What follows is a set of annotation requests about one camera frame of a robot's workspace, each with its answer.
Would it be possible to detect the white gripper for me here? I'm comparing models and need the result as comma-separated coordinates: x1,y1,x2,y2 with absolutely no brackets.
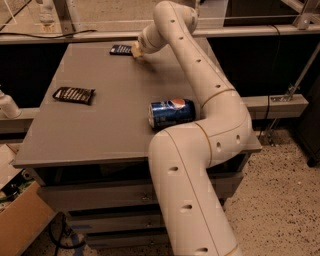
131,24,164,58

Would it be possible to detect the blue rxbar blueberry wrapper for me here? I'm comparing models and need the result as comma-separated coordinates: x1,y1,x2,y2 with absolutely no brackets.
109,44,132,56

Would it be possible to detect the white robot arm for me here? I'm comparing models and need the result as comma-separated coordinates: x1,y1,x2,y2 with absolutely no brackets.
132,1,252,256

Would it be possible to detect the blue pepsi can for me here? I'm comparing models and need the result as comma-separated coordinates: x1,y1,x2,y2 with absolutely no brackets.
148,99,196,129

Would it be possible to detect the black rxbar chocolate wrapper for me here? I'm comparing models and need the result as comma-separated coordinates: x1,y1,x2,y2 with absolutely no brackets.
52,87,95,105

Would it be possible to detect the grey drawer cabinet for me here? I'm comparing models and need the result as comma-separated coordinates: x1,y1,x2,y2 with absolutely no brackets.
13,39,262,250

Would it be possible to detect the white pipe fitting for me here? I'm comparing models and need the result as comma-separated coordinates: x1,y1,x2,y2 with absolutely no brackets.
0,90,21,119

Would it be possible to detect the cardboard box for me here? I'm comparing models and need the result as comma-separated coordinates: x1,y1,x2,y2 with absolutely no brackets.
0,144,56,256

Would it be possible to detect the black cable on rail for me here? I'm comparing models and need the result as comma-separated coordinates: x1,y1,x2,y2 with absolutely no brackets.
0,29,98,40

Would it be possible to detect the metal frame rail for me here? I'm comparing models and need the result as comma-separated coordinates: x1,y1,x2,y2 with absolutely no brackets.
0,0,320,44

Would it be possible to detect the black hanging cable right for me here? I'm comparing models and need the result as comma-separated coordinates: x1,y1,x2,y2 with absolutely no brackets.
257,25,282,141

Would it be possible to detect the black cable loop floor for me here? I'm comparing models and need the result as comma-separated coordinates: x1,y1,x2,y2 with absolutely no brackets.
48,214,86,256

